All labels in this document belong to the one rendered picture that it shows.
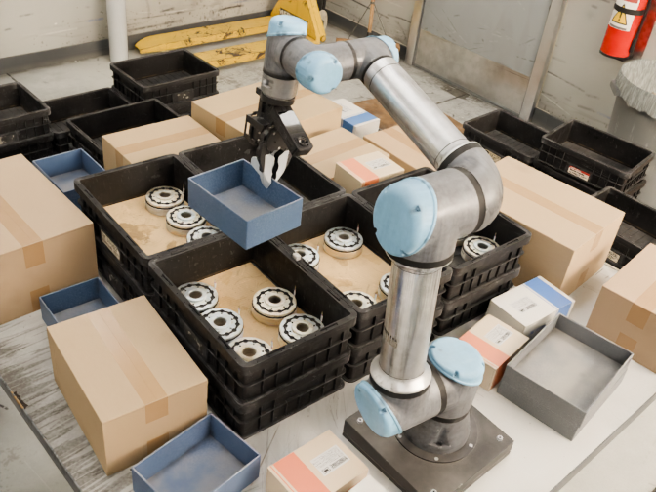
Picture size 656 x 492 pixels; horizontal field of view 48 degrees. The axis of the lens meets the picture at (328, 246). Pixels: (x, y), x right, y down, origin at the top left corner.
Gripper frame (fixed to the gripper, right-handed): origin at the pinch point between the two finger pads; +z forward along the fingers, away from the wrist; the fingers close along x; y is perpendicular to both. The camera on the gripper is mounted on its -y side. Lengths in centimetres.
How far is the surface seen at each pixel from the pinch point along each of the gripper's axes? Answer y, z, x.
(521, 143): 63, 56, -210
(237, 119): 65, 19, -39
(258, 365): -26.9, 22.2, 19.9
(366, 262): -5.5, 27.0, -31.5
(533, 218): -22, 16, -77
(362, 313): -27.3, 19.4, -7.4
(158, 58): 187, 47, -83
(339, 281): -7.6, 28.0, -20.2
